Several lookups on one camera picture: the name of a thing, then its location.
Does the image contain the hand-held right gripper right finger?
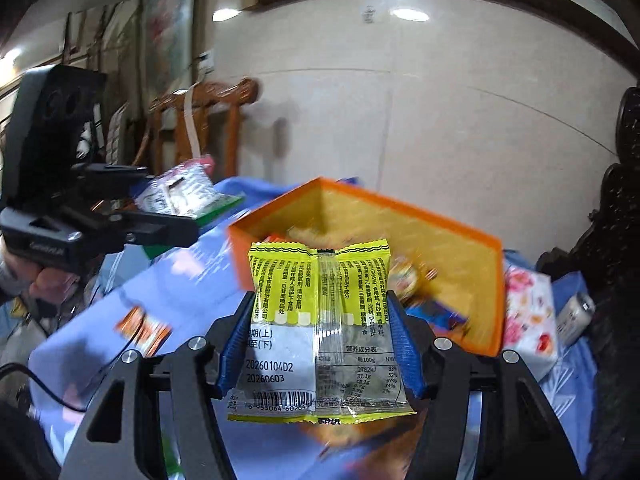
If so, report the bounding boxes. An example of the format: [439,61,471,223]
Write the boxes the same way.
[387,291,586,480]

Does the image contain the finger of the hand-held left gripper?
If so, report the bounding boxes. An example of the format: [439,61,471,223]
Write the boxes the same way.
[72,162,153,196]
[80,207,201,250]

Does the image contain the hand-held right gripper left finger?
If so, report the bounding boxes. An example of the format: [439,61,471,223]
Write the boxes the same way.
[60,291,257,480]

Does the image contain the white green snack packet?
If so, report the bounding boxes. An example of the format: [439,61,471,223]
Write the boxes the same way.
[132,156,246,228]

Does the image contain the yellow clear snack packet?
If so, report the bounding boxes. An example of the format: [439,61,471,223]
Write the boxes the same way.
[227,241,418,426]

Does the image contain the orange cardboard box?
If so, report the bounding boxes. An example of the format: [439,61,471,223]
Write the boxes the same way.
[227,176,503,358]

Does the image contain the person's left hand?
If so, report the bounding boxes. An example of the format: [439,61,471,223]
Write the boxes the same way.
[0,247,85,320]

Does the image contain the blue snack packet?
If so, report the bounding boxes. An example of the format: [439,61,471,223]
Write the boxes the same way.
[407,300,473,333]

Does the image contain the colourful candy packet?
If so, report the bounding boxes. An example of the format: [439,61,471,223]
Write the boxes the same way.
[387,256,440,306]

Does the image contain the blue cloth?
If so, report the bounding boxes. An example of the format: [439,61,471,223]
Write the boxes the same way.
[27,176,598,480]

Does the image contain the orange snack packet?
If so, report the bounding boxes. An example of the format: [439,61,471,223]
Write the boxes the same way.
[300,417,422,467]
[116,306,173,353]

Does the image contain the carved wooden chair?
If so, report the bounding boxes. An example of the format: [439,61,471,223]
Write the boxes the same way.
[147,77,261,186]

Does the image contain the floral tissue pack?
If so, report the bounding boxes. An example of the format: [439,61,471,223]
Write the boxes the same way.
[502,265,558,376]

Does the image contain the framed flower painting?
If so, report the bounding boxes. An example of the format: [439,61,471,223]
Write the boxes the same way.
[141,0,200,97]

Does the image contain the silver drink can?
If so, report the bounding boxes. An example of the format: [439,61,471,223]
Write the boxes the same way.
[555,291,597,348]

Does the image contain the dark carved wooden furniture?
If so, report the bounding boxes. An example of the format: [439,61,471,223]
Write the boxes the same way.
[537,85,640,480]

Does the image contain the white cable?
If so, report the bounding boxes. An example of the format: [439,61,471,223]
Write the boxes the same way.
[182,87,202,160]

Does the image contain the black cable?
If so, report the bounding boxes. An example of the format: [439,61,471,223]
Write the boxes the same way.
[0,330,146,413]

